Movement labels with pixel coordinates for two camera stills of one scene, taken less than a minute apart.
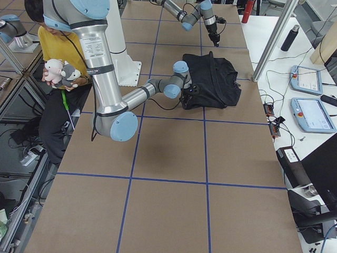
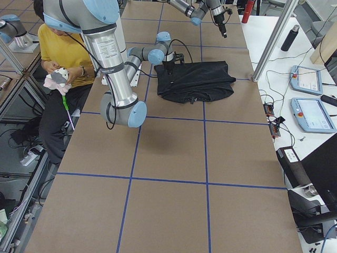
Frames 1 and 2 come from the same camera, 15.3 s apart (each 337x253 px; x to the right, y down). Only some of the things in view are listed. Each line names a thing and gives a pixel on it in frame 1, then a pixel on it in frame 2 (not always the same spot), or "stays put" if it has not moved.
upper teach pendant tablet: (306, 79) stays put
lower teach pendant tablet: (312, 115) stays put
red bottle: (248, 8) stays put
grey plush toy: (68, 74) → (60, 76)
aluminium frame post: (274, 39) stays put
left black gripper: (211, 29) → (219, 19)
